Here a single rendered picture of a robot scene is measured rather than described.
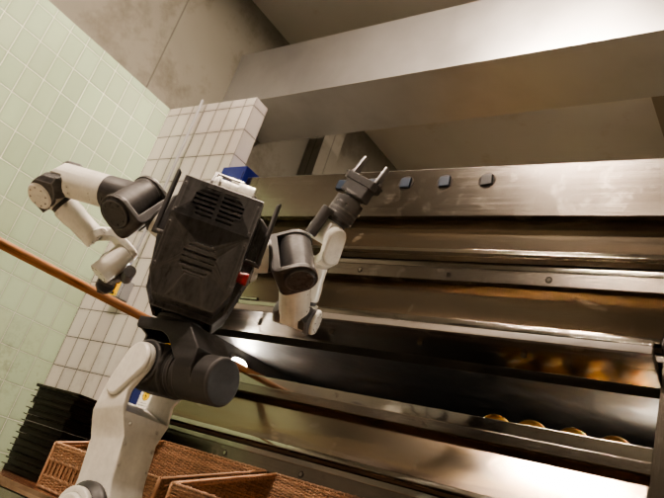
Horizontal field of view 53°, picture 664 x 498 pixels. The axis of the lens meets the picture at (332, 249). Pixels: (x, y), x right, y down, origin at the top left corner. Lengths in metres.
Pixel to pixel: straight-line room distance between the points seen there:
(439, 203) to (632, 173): 0.68
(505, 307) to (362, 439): 0.65
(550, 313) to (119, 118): 2.52
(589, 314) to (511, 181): 0.59
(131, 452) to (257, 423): 0.99
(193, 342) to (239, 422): 1.10
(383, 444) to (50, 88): 2.35
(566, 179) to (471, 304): 0.54
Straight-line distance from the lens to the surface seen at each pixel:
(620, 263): 2.20
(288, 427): 2.48
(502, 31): 4.90
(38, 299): 3.52
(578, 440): 2.06
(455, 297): 2.35
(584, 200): 2.37
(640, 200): 2.33
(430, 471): 2.17
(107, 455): 1.64
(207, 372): 1.50
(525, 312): 2.23
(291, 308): 1.85
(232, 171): 3.27
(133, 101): 3.87
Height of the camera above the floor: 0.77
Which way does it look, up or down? 21 degrees up
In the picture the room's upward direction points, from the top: 18 degrees clockwise
